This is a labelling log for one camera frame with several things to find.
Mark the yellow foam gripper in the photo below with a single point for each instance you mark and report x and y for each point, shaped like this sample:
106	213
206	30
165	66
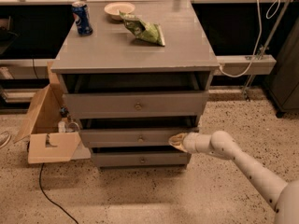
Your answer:
190	142

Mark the metal pole stand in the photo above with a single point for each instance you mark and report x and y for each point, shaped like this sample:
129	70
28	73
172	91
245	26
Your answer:
259	53

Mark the grey drawer cabinet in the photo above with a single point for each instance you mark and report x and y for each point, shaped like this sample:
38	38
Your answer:
112	60

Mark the grey top drawer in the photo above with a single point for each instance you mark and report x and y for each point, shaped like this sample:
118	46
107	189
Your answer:
136	104

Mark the blue Pepsi can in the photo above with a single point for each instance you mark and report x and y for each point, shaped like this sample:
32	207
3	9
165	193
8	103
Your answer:
81	15

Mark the white bowl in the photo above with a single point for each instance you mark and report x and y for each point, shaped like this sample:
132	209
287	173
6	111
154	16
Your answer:
114	9

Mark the grey drawer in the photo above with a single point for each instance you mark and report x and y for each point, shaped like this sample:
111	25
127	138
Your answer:
134	132
138	156
136	104

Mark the dark grey side cabinet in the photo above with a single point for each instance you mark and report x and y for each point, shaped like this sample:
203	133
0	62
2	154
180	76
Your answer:
282	85

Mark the open cardboard box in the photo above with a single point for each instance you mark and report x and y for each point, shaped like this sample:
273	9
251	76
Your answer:
40	125

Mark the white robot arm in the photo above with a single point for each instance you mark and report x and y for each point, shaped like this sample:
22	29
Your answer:
282	196

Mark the green chip bag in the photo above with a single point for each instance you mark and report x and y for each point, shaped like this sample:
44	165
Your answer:
146	31

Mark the grey bottom drawer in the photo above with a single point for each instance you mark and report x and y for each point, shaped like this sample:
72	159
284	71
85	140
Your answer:
138	156

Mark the white bottle in box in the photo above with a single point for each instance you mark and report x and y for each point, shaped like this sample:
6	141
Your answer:
62	126

